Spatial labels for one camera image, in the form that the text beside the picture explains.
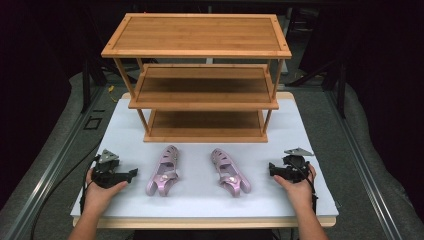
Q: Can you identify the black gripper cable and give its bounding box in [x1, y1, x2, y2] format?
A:
[289, 159, 319, 215]
[30, 141, 103, 240]

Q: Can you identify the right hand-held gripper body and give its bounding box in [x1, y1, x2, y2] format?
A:
[283, 147, 315, 184]

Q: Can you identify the wooden three-tier shoe rack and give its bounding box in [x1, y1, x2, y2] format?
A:
[100, 12, 293, 144]

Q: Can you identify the pink sandal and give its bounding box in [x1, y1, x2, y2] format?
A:
[210, 148, 252, 198]
[145, 144, 181, 198]

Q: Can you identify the black metal stand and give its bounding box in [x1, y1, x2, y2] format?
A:
[81, 58, 93, 114]
[335, 58, 348, 118]

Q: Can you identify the person's right hand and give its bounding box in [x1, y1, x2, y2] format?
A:
[273, 163, 318, 213]

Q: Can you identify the grey metal floor rail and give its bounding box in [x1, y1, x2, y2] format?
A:
[323, 89, 405, 240]
[0, 85, 113, 240]

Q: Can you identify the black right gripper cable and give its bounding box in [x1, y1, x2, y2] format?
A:
[289, 159, 319, 215]

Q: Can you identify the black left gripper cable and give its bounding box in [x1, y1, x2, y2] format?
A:
[30, 141, 103, 240]

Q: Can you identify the person's left hand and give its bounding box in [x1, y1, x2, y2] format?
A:
[83, 168, 129, 214]

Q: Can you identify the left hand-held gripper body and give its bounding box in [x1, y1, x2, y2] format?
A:
[91, 148, 123, 189]

